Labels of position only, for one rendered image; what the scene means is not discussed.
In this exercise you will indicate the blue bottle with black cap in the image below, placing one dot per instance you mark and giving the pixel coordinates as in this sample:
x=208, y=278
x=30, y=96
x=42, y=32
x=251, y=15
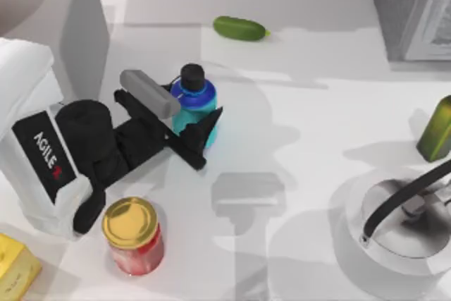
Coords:
x=195, y=98

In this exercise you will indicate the pale grey rounded box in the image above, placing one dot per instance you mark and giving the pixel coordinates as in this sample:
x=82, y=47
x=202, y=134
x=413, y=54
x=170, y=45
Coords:
x=149, y=93

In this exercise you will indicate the green cucumber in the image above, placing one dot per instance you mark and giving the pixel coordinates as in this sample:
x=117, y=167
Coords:
x=239, y=28

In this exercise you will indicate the red jar with gold lid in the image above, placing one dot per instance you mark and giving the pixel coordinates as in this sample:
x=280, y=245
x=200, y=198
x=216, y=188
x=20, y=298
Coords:
x=134, y=237

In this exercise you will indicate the yellow box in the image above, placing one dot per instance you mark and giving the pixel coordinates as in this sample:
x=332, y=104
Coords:
x=15, y=267

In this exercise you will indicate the olive green bottle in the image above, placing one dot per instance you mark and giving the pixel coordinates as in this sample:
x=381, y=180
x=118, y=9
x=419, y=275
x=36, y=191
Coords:
x=437, y=132

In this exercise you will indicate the grey cabinet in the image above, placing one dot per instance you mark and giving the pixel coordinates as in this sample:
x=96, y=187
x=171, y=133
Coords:
x=405, y=8

